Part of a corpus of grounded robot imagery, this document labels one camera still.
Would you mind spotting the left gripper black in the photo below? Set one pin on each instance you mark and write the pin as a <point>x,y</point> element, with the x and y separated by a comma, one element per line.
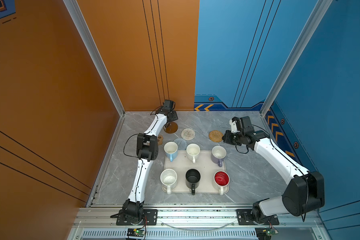
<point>174,116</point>

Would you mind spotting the glossy brown round coaster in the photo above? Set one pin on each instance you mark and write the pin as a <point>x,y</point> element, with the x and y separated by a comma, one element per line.
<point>171,127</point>

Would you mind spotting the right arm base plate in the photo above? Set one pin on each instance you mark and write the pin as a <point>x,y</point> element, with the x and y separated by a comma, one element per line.
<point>243,216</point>

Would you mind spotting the right green circuit board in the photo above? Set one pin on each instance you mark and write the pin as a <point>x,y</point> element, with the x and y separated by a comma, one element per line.
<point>266,234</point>

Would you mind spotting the red inside white mug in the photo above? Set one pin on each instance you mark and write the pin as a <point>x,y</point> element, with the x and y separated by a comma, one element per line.
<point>221,182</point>

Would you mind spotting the white mug back centre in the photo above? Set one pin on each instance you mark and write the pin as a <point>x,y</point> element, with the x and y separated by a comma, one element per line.
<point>193,152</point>

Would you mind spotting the white woven rope coaster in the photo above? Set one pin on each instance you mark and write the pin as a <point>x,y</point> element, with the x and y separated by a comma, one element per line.
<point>188,134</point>

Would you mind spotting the green circuit board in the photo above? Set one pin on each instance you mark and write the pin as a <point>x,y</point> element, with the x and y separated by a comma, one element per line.
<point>266,234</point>
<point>136,234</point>

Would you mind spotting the cream serving tray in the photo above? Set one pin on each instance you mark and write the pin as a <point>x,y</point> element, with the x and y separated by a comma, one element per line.
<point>201,176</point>

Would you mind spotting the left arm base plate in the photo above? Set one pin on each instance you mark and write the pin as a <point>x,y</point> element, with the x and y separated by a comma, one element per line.
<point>147,217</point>

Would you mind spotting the blue grey woven coaster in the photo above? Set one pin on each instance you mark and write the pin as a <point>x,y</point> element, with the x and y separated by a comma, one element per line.
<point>181,143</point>

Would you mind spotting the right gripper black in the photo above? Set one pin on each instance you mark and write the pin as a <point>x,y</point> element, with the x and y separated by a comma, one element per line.
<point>226,137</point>

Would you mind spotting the white mug front left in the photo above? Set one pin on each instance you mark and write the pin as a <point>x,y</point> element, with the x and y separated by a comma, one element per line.
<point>169,180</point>

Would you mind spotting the aluminium front rail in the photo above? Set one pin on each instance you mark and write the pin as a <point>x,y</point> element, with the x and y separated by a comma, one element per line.
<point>192,216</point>

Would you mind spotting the lavender mug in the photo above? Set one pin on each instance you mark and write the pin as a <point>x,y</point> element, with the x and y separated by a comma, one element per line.
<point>218,155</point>

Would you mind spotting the tan rattan woven coaster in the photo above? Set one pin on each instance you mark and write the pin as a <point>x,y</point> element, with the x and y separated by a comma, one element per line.
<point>216,136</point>

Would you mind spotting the cork paw print coaster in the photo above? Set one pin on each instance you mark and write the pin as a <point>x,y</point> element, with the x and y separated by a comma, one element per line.
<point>160,139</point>

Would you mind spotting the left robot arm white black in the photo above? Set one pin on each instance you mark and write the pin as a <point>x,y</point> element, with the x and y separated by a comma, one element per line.
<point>147,151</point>

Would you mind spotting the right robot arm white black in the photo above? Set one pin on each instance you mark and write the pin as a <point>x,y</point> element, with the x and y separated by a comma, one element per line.
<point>305,190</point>

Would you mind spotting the light blue mug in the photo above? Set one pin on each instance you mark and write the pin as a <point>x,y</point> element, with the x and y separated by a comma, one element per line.
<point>171,150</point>

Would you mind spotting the black mug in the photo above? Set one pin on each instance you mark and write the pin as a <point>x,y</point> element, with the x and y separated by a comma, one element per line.
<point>193,178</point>

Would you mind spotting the left green circuit board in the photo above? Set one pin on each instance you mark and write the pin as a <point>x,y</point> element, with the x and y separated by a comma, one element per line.
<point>136,234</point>

